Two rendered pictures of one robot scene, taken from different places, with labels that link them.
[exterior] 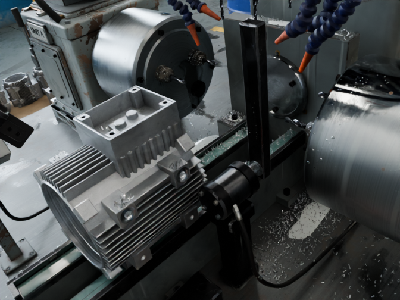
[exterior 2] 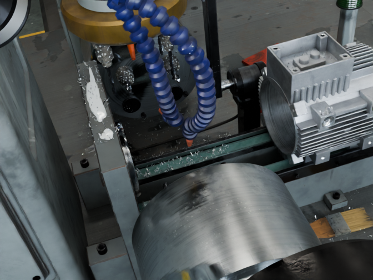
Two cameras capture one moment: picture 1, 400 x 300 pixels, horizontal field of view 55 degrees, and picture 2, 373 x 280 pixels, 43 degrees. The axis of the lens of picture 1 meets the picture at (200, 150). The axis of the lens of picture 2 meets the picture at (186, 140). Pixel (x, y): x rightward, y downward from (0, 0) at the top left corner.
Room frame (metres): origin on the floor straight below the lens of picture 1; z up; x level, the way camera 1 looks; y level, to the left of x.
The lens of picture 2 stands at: (1.24, 0.20, 1.63)
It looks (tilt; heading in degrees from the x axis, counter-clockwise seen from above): 43 degrees down; 207
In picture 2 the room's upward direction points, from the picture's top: 8 degrees counter-clockwise
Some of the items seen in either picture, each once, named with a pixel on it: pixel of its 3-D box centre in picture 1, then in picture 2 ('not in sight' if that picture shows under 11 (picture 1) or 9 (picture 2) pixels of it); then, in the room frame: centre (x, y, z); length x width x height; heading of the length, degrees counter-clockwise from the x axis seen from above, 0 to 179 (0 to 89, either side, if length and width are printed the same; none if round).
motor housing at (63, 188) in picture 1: (124, 189); (322, 102); (0.47, 0.13, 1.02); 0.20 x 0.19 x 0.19; 129
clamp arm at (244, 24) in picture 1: (256, 108); (212, 44); (0.48, -0.09, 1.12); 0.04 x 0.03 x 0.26; 128
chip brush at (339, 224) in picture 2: not in sight; (323, 228); (0.62, 0.18, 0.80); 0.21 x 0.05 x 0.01; 125
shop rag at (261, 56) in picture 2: not in sight; (273, 59); (0.05, -0.07, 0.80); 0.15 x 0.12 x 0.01; 145
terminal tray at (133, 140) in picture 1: (130, 130); (307, 68); (0.50, 0.10, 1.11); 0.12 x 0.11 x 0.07; 129
